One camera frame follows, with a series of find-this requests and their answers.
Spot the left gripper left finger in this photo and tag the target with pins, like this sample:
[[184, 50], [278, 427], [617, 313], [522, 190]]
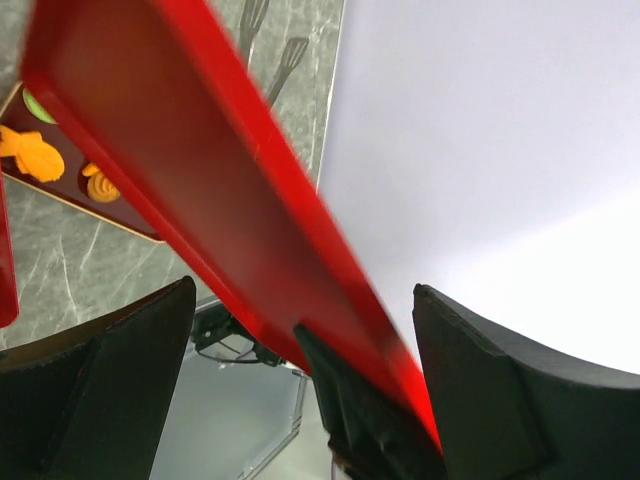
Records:
[[91, 402]]

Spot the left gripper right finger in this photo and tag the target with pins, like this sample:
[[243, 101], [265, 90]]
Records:
[[509, 407]]

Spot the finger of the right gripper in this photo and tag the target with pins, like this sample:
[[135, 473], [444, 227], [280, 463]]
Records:
[[370, 436]]

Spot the red cookie box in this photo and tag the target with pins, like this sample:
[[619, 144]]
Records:
[[9, 303]]

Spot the red box lid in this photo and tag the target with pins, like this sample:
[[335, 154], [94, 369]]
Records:
[[155, 94]]

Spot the dark red gold-rimmed tray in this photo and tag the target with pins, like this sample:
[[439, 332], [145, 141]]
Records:
[[71, 188]]

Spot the green round cookie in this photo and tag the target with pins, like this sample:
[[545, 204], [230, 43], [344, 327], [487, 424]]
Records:
[[36, 109]]

